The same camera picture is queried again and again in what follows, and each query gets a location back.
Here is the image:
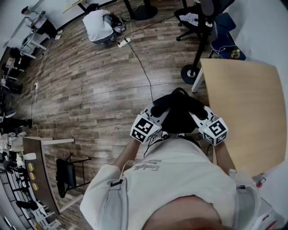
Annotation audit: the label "red earphones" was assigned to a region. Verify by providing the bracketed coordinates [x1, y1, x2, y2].
[255, 172, 267, 188]

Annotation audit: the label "black folding chair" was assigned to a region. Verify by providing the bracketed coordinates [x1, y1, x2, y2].
[55, 152, 92, 198]

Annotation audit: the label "black cloth bundle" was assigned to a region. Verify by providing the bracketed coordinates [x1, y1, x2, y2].
[153, 87, 205, 135]

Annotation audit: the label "black white helmet device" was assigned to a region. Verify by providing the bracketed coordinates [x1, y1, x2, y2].
[110, 13, 126, 33]

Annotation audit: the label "person's right forearm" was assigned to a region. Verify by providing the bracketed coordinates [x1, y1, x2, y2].
[212, 141, 237, 175]

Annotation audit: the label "yellow bottle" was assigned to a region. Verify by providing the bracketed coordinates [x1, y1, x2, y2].
[229, 49, 242, 60]

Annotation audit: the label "light wooden table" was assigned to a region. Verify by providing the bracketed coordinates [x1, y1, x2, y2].
[191, 58, 288, 178]

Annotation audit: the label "white desk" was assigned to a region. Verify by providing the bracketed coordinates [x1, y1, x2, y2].
[6, 33, 48, 60]

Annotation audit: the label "blue chair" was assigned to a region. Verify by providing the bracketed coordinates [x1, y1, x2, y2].
[210, 12, 247, 61]

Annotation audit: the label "person's white shirt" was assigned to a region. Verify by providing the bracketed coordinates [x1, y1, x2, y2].
[80, 137, 264, 230]

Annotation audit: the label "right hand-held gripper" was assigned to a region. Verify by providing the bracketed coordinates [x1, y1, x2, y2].
[188, 105, 229, 146]

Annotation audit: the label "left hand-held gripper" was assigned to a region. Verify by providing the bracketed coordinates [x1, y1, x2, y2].
[130, 103, 171, 144]

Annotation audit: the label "person's left forearm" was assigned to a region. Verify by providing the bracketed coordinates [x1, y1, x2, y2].
[112, 139, 142, 173]

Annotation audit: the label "black floor cable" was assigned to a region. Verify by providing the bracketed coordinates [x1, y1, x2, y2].
[127, 42, 156, 103]

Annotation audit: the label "dark brown desk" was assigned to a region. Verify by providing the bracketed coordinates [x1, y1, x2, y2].
[22, 136, 84, 215]

